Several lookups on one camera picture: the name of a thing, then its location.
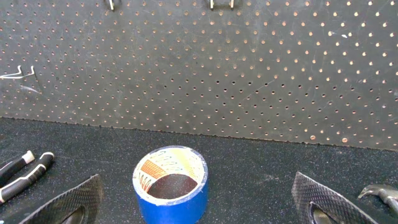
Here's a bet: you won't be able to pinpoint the black pegboard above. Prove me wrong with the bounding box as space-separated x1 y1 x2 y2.
0 0 398 152

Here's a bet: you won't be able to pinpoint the hammer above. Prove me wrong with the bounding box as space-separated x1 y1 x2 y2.
357 184 398 216

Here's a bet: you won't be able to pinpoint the black and white pliers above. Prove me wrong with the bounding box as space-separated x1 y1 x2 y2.
0 150 55 205

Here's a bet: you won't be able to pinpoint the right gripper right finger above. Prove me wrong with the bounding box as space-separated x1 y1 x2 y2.
291 171 379 224

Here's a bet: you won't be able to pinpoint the roll of blue tape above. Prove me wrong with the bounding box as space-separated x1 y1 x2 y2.
132 145 209 224

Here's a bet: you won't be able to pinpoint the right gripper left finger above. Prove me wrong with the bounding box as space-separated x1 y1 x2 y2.
18 174 104 224

